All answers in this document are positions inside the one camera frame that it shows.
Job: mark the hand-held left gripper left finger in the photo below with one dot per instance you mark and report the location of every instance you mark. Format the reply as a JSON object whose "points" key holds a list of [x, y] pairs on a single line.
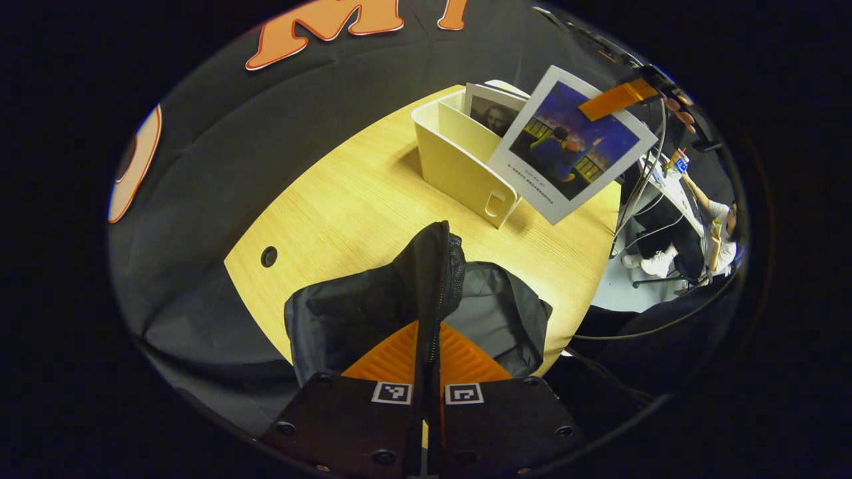
{"points": [[346, 419]]}

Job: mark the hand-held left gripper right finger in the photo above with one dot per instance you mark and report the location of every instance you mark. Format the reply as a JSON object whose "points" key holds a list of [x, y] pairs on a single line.
{"points": [[506, 419]]}

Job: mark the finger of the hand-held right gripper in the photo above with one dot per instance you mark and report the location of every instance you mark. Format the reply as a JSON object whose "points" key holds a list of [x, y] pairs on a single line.
{"points": [[619, 96]]}

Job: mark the blue cover book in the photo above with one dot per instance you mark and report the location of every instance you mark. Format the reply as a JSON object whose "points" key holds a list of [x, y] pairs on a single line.
{"points": [[566, 153]]}

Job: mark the black schoolbag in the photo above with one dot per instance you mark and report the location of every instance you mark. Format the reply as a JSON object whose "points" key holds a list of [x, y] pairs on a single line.
{"points": [[346, 313]]}

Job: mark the grey portrait cover book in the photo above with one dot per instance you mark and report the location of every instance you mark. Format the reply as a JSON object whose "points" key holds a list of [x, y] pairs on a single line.
{"points": [[492, 116]]}

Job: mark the white plastic bookshelf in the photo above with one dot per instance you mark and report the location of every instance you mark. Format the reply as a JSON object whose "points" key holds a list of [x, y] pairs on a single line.
{"points": [[459, 166]]}

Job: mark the white desk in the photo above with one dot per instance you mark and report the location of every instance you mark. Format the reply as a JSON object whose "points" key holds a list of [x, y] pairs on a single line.
{"points": [[675, 193]]}

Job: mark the black backdrop cloth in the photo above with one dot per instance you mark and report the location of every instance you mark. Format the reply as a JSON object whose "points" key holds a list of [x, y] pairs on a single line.
{"points": [[200, 166]]}

